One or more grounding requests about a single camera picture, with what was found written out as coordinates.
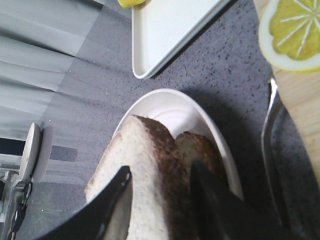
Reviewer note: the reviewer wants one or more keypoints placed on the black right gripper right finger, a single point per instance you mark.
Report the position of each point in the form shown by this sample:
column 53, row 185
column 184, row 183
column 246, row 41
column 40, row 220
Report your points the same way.
column 221, row 215

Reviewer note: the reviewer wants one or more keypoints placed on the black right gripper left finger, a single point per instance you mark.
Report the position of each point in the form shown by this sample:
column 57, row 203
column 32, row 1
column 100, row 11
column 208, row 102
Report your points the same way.
column 106, row 217

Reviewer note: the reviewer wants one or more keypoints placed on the white bread slice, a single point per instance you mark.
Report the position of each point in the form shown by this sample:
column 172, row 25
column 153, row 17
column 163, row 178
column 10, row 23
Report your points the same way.
column 161, row 202

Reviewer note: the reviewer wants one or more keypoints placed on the white round plate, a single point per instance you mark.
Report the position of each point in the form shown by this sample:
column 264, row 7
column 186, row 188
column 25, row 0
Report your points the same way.
column 180, row 113

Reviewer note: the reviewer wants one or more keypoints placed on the white bear-print tray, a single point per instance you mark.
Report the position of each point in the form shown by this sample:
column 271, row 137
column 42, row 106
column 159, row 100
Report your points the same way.
column 161, row 28

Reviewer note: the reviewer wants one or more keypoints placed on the white round stand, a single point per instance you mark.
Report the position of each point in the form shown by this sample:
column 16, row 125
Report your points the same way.
column 36, row 154

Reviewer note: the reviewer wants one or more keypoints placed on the wooden cutting board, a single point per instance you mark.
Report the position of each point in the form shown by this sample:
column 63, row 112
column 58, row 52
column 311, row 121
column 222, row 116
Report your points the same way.
column 300, row 93

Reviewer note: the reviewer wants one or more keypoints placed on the grey curtain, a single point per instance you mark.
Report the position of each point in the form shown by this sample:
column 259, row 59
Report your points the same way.
column 39, row 44

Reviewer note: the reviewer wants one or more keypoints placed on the lemon slice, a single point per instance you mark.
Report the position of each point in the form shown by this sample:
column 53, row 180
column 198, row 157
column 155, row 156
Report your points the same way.
column 289, row 35

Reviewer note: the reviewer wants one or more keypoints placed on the whole yellow lemon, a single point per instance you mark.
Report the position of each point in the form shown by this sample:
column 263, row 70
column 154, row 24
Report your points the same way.
column 130, row 3

